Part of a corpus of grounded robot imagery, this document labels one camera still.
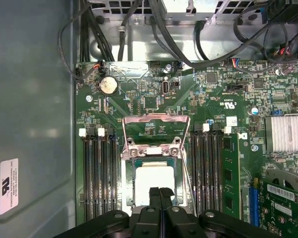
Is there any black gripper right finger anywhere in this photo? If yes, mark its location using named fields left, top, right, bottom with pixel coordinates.
left=160, top=187, right=286, bottom=238

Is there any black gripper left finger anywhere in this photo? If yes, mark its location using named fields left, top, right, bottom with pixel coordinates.
left=53, top=187, right=162, bottom=238

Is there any thin wire locking lever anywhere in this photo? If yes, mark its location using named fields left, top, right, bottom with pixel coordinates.
left=181, top=148, right=198, bottom=216

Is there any silver square CPU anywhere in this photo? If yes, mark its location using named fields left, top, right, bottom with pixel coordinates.
left=133, top=160, right=182, bottom=208

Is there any metal socket cover frame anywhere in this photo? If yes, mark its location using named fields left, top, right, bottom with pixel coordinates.
left=121, top=114, right=191, bottom=159

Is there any CPU socket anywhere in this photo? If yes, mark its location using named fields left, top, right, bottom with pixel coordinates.
left=120, top=138, right=189, bottom=211

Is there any black RAM slot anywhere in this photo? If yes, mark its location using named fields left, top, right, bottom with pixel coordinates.
left=98, top=128, right=110, bottom=219
left=92, top=135, right=102, bottom=221
left=211, top=130, right=222, bottom=214
left=78, top=128, right=93, bottom=221
left=110, top=135, right=120, bottom=216
left=191, top=130, right=201, bottom=214
left=201, top=123, right=211, bottom=214

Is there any blue expansion slot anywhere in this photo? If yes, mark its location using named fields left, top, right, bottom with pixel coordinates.
left=248, top=185, right=261, bottom=228

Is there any green installed RAM stick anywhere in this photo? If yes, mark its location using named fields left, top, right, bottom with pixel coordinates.
left=222, top=126, right=241, bottom=220

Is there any black graphics card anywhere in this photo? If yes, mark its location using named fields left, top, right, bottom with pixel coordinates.
left=259, top=170, right=298, bottom=238

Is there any green motherboard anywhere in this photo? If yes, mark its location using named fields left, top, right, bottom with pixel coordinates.
left=74, top=60, right=298, bottom=238

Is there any silver finned heatsink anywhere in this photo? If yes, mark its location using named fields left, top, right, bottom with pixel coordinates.
left=264, top=115, right=298, bottom=153

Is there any round coin battery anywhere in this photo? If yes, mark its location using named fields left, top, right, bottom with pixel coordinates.
left=98, top=75, right=119, bottom=95

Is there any black grey PC case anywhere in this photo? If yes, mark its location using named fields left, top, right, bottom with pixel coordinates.
left=0, top=0, right=241, bottom=238

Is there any perforated metal drive cage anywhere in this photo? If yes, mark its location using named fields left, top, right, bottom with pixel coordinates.
left=88, top=0, right=264, bottom=27

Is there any thick black wire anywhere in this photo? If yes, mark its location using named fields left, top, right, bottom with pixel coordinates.
left=148, top=0, right=293, bottom=71

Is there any black wire with grey tie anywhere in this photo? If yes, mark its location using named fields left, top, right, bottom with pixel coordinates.
left=118, top=0, right=140, bottom=61

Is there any black wire bundle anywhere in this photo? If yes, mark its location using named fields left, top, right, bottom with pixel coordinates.
left=79, top=0, right=115, bottom=62

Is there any thin black wire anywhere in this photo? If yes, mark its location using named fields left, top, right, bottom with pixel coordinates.
left=58, top=4, right=102, bottom=81

